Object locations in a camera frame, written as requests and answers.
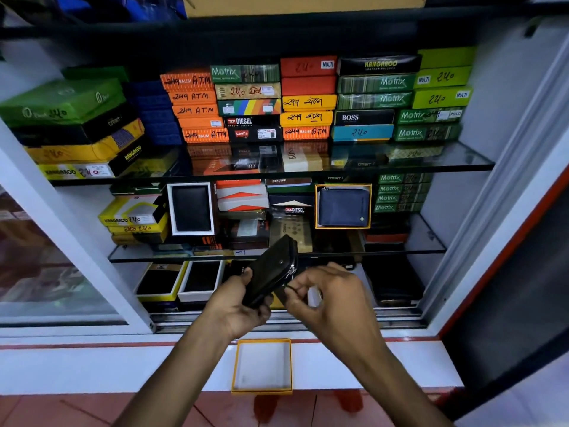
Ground person's left hand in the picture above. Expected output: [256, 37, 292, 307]
[202, 267, 273, 342]

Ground person's right hand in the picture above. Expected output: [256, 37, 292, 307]
[284, 262, 384, 352]

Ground black zip wallet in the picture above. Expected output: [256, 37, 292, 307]
[241, 235, 299, 308]

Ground person's right forearm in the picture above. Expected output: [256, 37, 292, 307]
[331, 339, 455, 427]

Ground person's left forearm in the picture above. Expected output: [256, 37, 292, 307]
[113, 309, 233, 427]

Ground flat black wallet, white box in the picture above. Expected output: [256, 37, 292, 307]
[177, 260, 226, 303]

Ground metal sliding door track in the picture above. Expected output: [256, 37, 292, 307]
[149, 306, 428, 335]

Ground empty yellow-edged box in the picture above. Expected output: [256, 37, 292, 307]
[231, 338, 293, 395]

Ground heap of assorted wallet packs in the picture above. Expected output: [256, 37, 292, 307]
[99, 144, 445, 259]

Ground black wallet in yellow box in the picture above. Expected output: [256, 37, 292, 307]
[135, 261, 188, 303]

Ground black wallet in white box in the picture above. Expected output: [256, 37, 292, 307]
[167, 182, 216, 236]

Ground blue wallet in yellow box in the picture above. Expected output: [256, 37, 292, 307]
[315, 184, 372, 230]

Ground short glass shelf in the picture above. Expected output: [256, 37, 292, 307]
[108, 213, 448, 264]

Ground black and yellow wallet box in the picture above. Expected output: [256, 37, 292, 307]
[38, 135, 153, 180]

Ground stack of blue boxes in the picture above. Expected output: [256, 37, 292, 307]
[127, 80, 183, 146]

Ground stacks of colourful wallet boxes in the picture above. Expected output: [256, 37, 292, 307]
[160, 46, 477, 145]

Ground sliding glass cabinet door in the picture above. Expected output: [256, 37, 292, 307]
[0, 120, 156, 336]

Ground thick glass shelf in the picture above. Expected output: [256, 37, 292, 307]
[49, 141, 496, 187]

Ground large yellow wallet box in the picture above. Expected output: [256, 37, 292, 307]
[24, 119, 146, 164]

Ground large black wallet box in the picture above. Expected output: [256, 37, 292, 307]
[12, 104, 139, 147]

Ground large green wallet box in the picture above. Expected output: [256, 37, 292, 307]
[0, 77, 127, 128]

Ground brown cardboard box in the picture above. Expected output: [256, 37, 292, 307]
[182, 0, 428, 18]

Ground blue plastic bags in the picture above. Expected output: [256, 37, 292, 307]
[0, 0, 187, 23]

